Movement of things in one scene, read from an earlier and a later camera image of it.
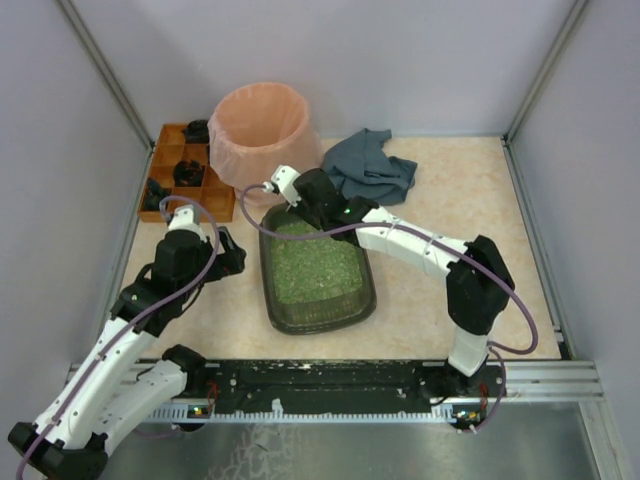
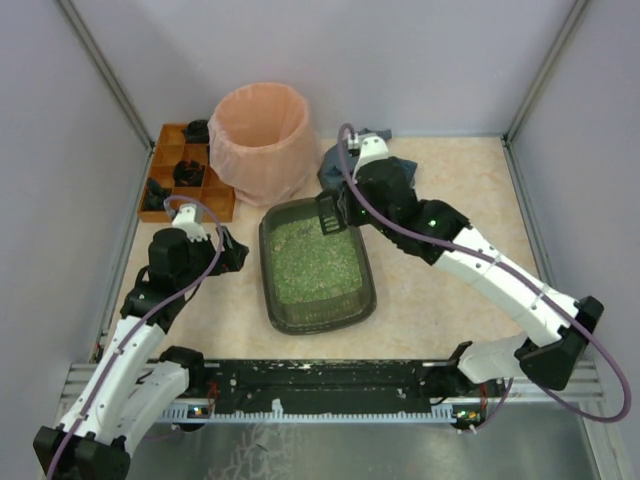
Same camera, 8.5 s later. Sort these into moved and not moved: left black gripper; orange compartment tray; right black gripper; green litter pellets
Moved: right black gripper
Not moved: green litter pellets; left black gripper; orange compartment tray
